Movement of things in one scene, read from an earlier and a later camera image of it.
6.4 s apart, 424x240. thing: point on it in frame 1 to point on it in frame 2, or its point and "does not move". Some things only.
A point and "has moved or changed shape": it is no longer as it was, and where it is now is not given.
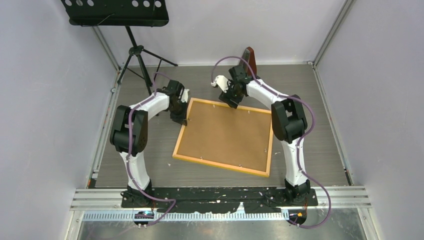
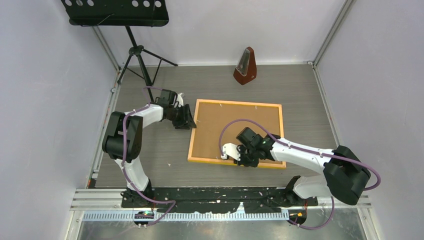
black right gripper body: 232,91 to 247,157
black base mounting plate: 219,200 does not move
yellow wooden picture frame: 251,171 to 282,165
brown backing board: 221,134 has moved or changed shape
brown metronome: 249,56 does not move
